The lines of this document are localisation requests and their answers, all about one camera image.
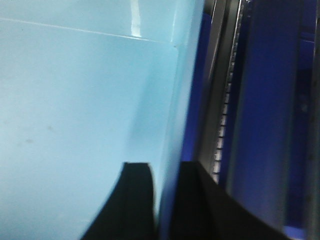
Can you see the roller track strip right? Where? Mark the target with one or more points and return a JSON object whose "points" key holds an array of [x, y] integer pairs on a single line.
{"points": [[226, 20]]}

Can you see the dark blue bin beside track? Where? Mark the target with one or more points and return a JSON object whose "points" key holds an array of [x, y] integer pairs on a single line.
{"points": [[274, 166]]}

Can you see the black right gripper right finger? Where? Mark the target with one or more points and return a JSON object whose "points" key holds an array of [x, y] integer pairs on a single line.
{"points": [[204, 211]]}

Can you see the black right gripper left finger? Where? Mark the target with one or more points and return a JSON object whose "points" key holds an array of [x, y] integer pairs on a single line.
{"points": [[128, 214]]}

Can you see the light blue plastic bin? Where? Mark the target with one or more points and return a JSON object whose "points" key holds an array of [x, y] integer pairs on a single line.
{"points": [[85, 86]]}

